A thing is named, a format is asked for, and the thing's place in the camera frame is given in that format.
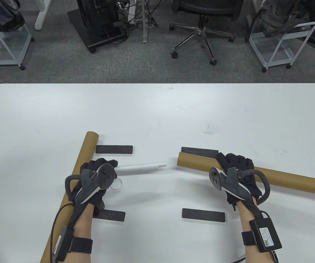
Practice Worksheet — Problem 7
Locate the white upright post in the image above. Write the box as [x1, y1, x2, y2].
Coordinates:
[142, 0, 149, 44]

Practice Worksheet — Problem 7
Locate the black bar weight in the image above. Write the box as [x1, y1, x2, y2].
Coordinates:
[93, 210, 126, 223]
[181, 147, 219, 158]
[96, 145, 133, 155]
[182, 208, 226, 222]

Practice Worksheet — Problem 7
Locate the white desk leg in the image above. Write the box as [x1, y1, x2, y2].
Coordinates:
[34, 0, 52, 30]

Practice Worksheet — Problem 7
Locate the person's left forearm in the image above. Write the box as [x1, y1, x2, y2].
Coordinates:
[67, 204, 95, 263]

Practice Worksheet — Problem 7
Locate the black wheeled computer stand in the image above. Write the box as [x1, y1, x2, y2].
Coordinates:
[67, 0, 129, 53]

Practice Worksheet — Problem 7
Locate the black wrist sensor box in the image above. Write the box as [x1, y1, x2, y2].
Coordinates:
[249, 218, 283, 253]
[51, 226, 74, 262]

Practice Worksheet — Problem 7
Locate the black office chair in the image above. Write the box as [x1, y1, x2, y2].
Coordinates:
[169, 0, 244, 65]

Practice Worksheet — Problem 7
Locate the grey bag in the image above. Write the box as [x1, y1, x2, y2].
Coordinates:
[259, 0, 311, 37]

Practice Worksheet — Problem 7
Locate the colourful cartoon panel poster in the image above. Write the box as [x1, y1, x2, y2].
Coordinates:
[116, 162, 167, 171]

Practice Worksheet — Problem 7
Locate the person's left hand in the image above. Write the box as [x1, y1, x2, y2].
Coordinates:
[69, 158, 119, 219]

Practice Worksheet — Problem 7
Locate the brown cardboard mailing tube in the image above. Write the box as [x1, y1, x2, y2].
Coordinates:
[177, 152, 315, 198]
[40, 131, 100, 263]

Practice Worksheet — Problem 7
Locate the white power strip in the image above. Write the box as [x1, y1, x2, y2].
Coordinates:
[127, 5, 141, 25]

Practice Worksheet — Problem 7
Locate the person's right forearm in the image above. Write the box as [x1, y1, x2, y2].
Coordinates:
[236, 196, 273, 263]

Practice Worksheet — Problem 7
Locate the black glove cable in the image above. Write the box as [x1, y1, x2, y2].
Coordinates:
[229, 210, 280, 263]
[49, 203, 74, 263]

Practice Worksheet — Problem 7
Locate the bundle of black cables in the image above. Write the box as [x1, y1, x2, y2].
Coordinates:
[116, 0, 163, 29]

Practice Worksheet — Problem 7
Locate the white wheeled cart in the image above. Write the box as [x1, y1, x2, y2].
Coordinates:
[0, 0, 35, 72]
[248, 0, 315, 72]

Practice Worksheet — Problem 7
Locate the black bag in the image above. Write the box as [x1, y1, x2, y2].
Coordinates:
[0, 0, 25, 32]

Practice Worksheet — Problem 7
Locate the grey and white hand controller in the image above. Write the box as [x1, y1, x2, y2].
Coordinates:
[65, 164, 117, 204]
[209, 167, 271, 205]

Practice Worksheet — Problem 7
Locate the black wrist strap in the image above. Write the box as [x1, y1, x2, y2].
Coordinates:
[241, 231, 255, 246]
[68, 236, 93, 255]

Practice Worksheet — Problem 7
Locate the person's right hand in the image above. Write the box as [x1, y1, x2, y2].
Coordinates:
[216, 153, 263, 211]

